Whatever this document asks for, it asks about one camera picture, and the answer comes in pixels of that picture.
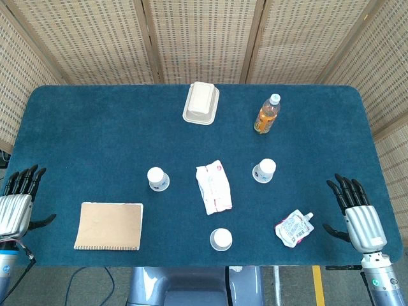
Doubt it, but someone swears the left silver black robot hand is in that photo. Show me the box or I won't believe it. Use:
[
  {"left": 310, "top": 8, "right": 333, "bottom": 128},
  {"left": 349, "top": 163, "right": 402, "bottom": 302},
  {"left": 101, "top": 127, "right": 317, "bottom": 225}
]
[{"left": 0, "top": 164, "right": 57, "bottom": 238}]

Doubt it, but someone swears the white floral paper cup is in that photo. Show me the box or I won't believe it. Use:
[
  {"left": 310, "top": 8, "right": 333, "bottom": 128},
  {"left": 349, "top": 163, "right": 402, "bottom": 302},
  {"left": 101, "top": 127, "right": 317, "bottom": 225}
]
[
  {"left": 147, "top": 166, "right": 170, "bottom": 192},
  {"left": 209, "top": 228, "right": 233, "bottom": 252},
  {"left": 252, "top": 158, "right": 277, "bottom": 184}
]

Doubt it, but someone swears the beige disposable lunch box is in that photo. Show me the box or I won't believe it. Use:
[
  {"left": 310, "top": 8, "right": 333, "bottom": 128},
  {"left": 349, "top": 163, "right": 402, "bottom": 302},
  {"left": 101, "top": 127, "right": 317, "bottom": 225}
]
[{"left": 182, "top": 81, "right": 221, "bottom": 127}]

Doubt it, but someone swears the brown spiral notebook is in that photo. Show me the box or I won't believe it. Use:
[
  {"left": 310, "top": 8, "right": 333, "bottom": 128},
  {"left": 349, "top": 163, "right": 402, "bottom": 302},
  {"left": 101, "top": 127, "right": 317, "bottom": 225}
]
[{"left": 73, "top": 201, "right": 144, "bottom": 252}]

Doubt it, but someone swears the metal table leg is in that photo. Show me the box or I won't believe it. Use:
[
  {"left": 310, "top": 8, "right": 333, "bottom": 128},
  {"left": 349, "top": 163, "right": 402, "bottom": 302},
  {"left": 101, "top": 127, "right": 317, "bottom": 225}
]
[{"left": 272, "top": 266, "right": 283, "bottom": 306}]

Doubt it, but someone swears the woven folding screen panel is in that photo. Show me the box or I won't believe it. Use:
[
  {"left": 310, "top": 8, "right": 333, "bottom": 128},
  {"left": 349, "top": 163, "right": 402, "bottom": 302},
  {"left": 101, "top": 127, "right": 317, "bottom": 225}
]
[
  {"left": 247, "top": 0, "right": 375, "bottom": 85},
  {"left": 142, "top": 0, "right": 265, "bottom": 85},
  {"left": 0, "top": 0, "right": 160, "bottom": 85},
  {"left": 321, "top": 0, "right": 408, "bottom": 205},
  {"left": 0, "top": 4, "right": 66, "bottom": 152}
]

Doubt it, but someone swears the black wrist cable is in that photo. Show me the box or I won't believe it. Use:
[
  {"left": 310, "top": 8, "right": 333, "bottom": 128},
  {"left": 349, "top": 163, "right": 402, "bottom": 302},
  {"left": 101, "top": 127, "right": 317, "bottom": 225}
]
[{"left": 0, "top": 242, "right": 37, "bottom": 299}]

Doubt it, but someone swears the blue table mat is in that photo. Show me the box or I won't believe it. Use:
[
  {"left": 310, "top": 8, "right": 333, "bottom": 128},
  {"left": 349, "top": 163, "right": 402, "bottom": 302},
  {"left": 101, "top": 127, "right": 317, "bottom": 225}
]
[{"left": 6, "top": 84, "right": 403, "bottom": 268}]

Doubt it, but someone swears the grey blue robot torso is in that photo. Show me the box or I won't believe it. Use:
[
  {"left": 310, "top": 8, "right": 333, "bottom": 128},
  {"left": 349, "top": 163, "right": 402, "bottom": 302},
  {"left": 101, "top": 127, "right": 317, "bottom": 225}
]
[{"left": 127, "top": 266, "right": 265, "bottom": 306}]

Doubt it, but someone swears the orange drink plastic bottle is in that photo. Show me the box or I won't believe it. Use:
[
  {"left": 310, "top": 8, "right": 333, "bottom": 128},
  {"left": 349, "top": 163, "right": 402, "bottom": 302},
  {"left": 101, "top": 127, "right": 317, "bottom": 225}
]
[{"left": 253, "top": 93, "right": 282, "bottom": 135}]

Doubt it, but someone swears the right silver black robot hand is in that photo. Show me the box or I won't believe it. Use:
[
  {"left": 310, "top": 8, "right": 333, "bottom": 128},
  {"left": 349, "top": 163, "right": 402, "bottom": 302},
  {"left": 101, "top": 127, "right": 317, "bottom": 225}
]
[{"left": 322, "top": 173, "right": 387, "bottom": 253}]

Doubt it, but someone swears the black floor cable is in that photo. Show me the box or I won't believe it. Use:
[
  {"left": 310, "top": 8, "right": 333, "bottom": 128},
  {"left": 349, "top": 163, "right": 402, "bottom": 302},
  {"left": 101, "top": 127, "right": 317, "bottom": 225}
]
[{"left": 65, "top": 266, "right": 115, "bottom": 306}]

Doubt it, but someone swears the white spouted drink pouch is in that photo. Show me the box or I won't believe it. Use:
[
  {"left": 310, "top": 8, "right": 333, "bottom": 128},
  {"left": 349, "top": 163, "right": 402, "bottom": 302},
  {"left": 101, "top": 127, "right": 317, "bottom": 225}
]
[{"left": 275, "top": 208, "right": 315, "bottom": 248}]

